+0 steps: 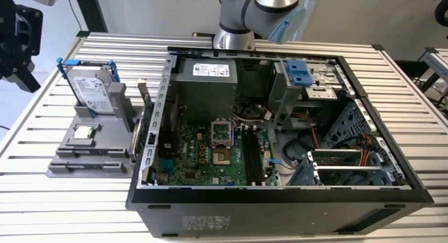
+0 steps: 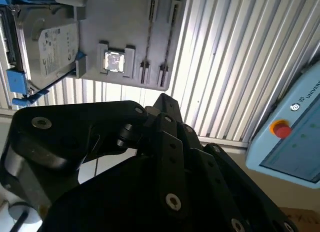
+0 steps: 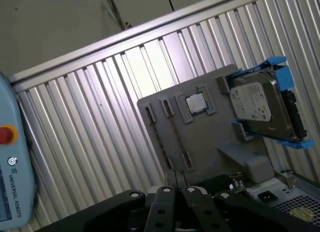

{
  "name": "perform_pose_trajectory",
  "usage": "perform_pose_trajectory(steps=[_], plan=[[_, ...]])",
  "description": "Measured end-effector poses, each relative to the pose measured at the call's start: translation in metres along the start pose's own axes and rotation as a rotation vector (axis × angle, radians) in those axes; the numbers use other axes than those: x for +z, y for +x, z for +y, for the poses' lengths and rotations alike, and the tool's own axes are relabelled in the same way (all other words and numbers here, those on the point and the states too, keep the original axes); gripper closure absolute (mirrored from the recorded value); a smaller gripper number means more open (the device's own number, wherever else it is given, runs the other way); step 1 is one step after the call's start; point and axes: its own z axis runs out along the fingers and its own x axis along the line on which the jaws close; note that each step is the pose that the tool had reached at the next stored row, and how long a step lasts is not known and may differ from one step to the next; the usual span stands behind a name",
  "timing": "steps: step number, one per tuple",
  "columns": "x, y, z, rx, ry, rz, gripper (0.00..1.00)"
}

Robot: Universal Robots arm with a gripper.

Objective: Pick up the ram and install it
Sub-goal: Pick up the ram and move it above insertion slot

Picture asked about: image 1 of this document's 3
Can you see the CPU socket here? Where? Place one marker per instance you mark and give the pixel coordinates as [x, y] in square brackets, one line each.
[222, 157]

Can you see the silver disk bay cage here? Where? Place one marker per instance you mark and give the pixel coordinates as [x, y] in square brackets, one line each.
[347, 168]

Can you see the green motherboard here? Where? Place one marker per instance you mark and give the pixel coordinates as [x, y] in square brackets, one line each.
[197, 172]

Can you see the black open PC case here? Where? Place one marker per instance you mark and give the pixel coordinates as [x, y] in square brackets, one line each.
[245, 214]

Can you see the black RAM slot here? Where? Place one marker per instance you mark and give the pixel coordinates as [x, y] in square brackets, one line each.
[255, 156]
[251, 156]
[246, 156]
[259, 156]

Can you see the green graphics card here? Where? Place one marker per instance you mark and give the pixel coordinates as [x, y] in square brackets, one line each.
[149, 109]

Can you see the tall metal drive bay cage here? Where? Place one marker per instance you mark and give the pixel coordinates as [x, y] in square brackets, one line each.
[283, 96]

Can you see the silver CPU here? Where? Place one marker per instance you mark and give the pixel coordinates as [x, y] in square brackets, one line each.
[83, 132]

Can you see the black upright post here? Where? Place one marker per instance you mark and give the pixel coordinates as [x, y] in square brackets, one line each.
[95, 12]

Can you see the hard disk with blue carrier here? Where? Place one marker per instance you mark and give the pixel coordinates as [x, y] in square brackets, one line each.
[90, 90]

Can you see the aluminium frame table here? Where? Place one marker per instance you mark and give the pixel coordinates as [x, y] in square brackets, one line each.
[433, 56]

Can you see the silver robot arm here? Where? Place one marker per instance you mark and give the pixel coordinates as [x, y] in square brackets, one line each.
[238, 17]

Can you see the grey parts rack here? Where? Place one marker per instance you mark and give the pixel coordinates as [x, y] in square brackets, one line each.
[109, 140]

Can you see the blue plastic drive latch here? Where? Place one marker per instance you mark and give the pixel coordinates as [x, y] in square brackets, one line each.
[298, 72]

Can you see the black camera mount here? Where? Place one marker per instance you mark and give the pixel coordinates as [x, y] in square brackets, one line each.
[30, 30]

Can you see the grey power supply unit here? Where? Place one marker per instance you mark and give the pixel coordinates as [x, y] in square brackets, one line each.
[207, 96]

